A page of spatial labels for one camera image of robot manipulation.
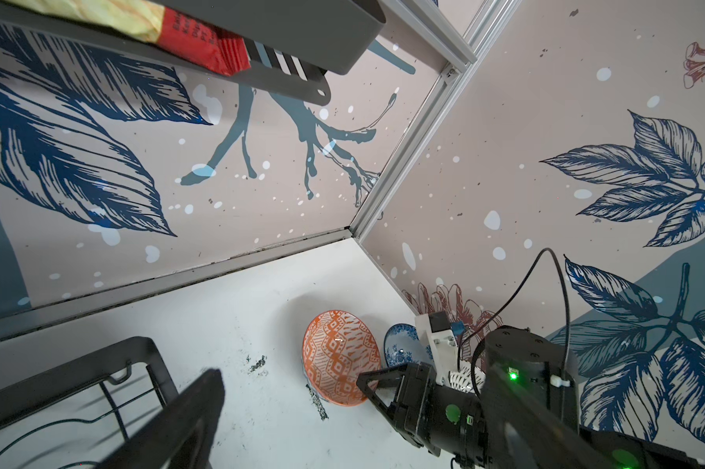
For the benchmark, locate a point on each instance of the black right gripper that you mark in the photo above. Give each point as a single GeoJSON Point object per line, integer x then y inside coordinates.
{"type": "Point", "coordinates": [428, 415]}

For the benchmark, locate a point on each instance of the black two-tier dish rack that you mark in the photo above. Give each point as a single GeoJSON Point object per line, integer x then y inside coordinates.
{"type": "Point", "coordinates": [77, 414]}

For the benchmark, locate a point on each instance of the white red dotted bowl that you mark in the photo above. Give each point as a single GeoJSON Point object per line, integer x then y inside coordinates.
{"type": "Point", "coordinates": [467, 379]}

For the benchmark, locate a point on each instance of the red cassava chips bag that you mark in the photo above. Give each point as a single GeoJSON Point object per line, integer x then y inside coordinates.
{"type": "Point", "coordinates": [215, 49]}

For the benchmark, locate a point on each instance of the blue floral ceramic bowl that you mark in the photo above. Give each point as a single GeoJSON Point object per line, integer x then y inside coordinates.
{"type": "Point", "coordinates": [402, 345]}

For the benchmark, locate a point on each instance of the black wall-mounted wire basket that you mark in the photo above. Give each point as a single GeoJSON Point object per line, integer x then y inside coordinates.
{"type": "Point", "coordinates": [292, 44]}

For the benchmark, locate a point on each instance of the orange patterned ceramic bowl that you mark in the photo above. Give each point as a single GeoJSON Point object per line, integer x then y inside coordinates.
{"type": "Point", "coordinates": [337, 347]}

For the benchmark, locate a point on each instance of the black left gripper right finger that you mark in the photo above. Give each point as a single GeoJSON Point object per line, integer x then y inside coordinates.
{"type": "Point", "coordinates": [524, 434]}

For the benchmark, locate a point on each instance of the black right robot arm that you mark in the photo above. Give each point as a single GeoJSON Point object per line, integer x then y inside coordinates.
{"type": "Point", "coordinates": [617, 411]}

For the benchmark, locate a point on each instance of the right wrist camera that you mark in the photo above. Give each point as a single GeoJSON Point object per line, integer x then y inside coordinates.
{"type": "Point", "coordinates": [435, 331]}

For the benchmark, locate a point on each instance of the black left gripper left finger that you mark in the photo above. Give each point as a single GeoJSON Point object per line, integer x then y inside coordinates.
{"type": "Point", "coordinates": [181, 435]}

